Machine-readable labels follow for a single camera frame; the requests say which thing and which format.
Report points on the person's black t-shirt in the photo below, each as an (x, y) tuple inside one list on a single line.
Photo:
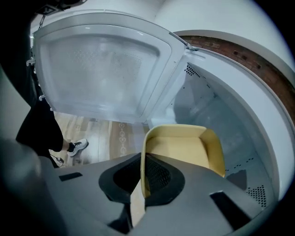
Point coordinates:
[(13, 57)]

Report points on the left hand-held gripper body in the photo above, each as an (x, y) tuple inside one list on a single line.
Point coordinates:
[(48, 9)]

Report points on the white microwave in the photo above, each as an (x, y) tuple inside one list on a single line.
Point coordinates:
[(103, 69)]

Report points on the person's black shorts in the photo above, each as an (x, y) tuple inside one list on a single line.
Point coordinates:
[(39, 129)]

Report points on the cream plastic tray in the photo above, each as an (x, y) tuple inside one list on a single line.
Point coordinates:
[(179, 147)]

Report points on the person's white shoe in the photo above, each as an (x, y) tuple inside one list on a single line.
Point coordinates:
[(78, 146)]

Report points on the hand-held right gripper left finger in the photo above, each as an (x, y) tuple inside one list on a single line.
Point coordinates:
[(92, 184)]

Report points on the person's leg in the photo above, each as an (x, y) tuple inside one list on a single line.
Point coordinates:
[(64, 147)]

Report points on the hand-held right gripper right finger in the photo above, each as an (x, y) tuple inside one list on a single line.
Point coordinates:
[(196, 196)]

